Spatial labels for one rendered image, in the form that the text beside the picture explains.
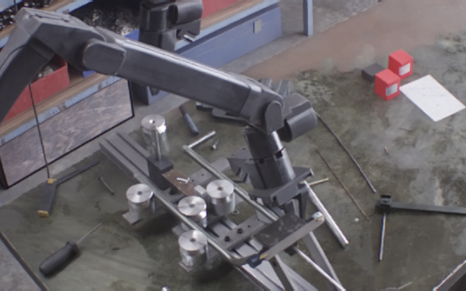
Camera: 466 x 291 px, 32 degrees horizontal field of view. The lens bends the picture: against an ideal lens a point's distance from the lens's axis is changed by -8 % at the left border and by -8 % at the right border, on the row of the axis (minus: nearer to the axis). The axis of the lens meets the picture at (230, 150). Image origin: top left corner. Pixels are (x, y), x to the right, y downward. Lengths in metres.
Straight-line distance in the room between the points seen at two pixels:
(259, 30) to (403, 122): 1.80
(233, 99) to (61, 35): 0.36
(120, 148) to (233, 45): 1.80
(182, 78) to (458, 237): 0.68
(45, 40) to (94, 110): 2.14
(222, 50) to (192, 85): 2.26
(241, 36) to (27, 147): 1.04
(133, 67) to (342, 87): 0.88
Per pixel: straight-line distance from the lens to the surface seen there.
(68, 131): 3.24
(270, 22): 3.70
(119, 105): 3.33
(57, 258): 1.66
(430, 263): 1.65
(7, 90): 1.15
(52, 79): 3.06
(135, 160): 1.82
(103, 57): 1.17
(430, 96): 2.03
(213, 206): 1.65
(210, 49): 3.53
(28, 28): 1.14
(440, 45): 2.22
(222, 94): 1.36
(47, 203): 1.79
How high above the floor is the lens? 2.10
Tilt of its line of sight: 41 degrees down
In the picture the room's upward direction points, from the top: 4 degrees counter-clockwise
